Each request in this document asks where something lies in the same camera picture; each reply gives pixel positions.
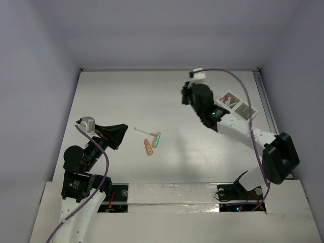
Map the orange highlighter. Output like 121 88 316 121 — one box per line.
144 139 153 156

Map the peach capped white marker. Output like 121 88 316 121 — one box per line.
134 127 156 137

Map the green translucent highlighter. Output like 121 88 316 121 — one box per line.
151 132 161 148

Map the magenta capped white marker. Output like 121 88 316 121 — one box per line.
223 95 231 103

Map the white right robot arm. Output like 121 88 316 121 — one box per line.
181 82 300 198

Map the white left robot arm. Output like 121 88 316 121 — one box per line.
47 120 128 242

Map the white slotted organizer box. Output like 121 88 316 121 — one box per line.
216 92 259 122

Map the white front platform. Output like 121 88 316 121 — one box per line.
29 179 318 243

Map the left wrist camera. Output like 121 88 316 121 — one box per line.
75 116 96 134

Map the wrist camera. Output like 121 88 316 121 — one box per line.
75 116 96 134
189 68 206 83

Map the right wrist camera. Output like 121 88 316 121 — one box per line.
189 68 206 83

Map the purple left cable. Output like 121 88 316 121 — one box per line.
44 124 111 243

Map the purple cable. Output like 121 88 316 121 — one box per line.
199 67 272 212
44 124 111 243

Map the aluminium rail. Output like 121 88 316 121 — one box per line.
253 68 300 185

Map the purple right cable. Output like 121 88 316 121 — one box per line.
199 67 272 212

